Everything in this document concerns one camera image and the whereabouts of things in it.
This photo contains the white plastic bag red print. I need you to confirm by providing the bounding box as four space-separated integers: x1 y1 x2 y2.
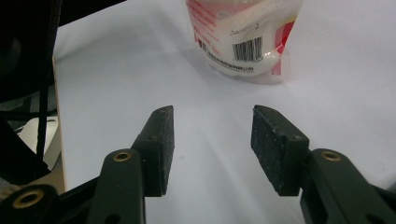
185 0 304 85

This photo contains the black spiral-wrapped cable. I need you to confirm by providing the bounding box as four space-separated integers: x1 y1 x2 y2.
35 0 64 162

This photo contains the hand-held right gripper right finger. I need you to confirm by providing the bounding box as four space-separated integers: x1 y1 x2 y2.
250 105 396 224

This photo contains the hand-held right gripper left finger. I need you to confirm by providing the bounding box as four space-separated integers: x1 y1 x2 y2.
87 105 176 224

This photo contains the white stand base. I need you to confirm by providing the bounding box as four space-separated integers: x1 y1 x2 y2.
17 116 62 171

